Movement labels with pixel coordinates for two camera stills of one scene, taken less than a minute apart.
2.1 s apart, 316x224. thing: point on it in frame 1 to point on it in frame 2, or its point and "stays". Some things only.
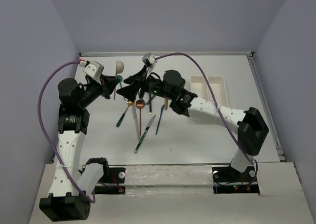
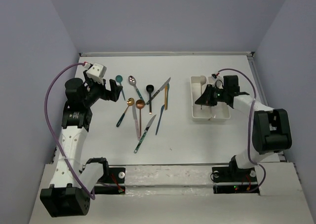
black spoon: (150, 104) stays
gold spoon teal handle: (129, 103) stays
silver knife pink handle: (136, 121) stays
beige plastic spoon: (119, 69) to (203, 80)
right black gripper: (130, 91) to (206, 99)
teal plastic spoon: (120, 77) stays
